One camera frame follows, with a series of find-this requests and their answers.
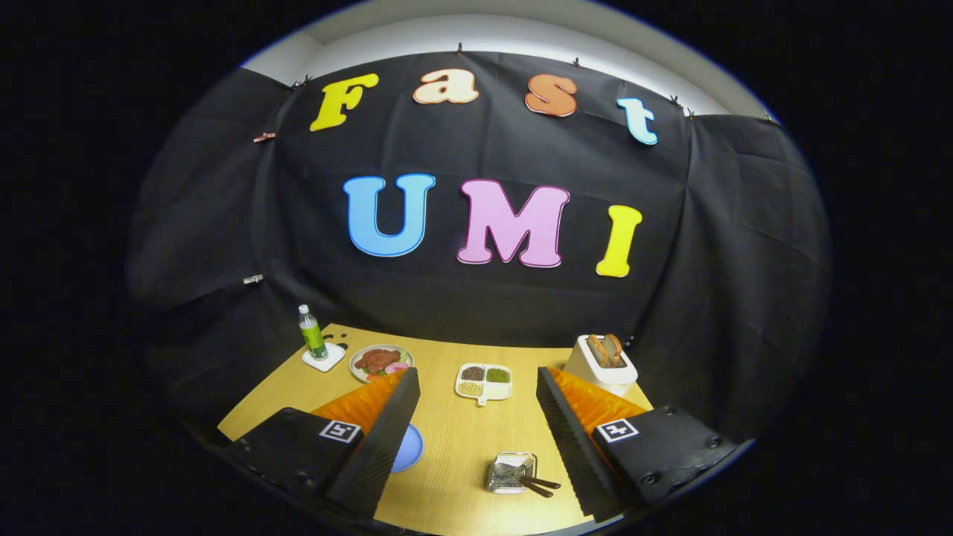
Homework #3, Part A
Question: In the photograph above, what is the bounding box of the silver spoon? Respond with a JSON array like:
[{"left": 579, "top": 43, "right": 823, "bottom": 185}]
[{"left": 494, "top": 462, "right": 554, "bottom": 498}]

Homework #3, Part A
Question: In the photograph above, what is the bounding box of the brown steak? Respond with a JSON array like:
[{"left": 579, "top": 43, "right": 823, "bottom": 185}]
[{"left": 354, "top": 348, "right": 401, "bottom": 373}]

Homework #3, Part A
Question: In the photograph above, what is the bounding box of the blue plate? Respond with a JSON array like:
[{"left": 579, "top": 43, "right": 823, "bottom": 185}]
[{"left": 391, "top": 423, "right": 424, "bottom": 474}]

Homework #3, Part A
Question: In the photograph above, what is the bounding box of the silver fork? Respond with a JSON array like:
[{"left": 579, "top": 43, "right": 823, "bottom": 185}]
[{"left": 514, "top": 456, "right": 561, "bottom": 490}]

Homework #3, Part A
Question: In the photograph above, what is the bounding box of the white square coaster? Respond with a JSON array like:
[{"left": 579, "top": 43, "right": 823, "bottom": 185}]
[{"left": 302, "top": 342, "right": 347, "bottom": 373}]

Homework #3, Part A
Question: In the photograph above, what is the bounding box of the white toaster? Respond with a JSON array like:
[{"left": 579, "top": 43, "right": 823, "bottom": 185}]
[{"left": 564, "top": 334, "right": 639, "bottom": 397}]

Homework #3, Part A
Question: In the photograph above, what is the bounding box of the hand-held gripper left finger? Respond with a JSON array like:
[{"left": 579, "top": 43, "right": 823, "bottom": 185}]
[{"left": 223, "top": 367, "right": 421, "bottom": 522}]

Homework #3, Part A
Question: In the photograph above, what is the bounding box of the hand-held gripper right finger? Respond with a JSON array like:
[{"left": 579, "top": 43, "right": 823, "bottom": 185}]
[{"left": 536, "top": 366, "right": 738, "bottom": 524}]

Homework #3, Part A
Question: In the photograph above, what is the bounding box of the green drink bottle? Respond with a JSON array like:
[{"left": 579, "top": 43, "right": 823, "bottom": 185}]
[{"left": 298, "top": 304, "right": 329, "bottom": 361}]

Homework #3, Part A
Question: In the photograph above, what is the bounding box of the metal wire basket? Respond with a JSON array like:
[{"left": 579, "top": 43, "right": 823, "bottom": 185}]
[{"left": 486, "top": 452, "right": 538, "bottom": 495}]

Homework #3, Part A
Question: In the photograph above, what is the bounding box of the beige plate of food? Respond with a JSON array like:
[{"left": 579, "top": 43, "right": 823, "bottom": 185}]
[{"left": 348, "top": 343, "right": 415, "bottom": 384}]

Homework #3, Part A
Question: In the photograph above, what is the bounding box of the white divided bean tray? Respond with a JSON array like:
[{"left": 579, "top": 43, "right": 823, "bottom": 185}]
[{"left": 455, "top": 363, "right": 513, "bottom": 406}]

